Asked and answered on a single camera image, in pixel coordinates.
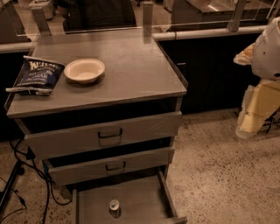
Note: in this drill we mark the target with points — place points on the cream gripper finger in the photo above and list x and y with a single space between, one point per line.
245 57
259 103

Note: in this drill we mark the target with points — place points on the redbull can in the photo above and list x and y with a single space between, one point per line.
114 208

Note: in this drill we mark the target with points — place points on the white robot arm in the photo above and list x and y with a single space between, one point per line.
266 53

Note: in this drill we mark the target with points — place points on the bottom grey drawer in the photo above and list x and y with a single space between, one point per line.
143 195

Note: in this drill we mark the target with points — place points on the grey drawer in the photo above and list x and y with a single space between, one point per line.
143 195
64 142
76 173

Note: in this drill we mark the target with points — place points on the grey drawer cabinet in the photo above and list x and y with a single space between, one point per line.
138 81

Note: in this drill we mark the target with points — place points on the middle grey drawer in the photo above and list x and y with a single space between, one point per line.
76 173

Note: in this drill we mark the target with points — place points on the top grey drawer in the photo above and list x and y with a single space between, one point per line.
64 142

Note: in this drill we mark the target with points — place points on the blue kettle chips bag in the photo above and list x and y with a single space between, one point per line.
39 77

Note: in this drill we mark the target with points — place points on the white railing bar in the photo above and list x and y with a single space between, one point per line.
162 36

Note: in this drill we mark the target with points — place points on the clear acrylic barrier panel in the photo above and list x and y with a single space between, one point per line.
30 18

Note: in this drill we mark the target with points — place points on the black tripod leg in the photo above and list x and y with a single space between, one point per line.
4 195

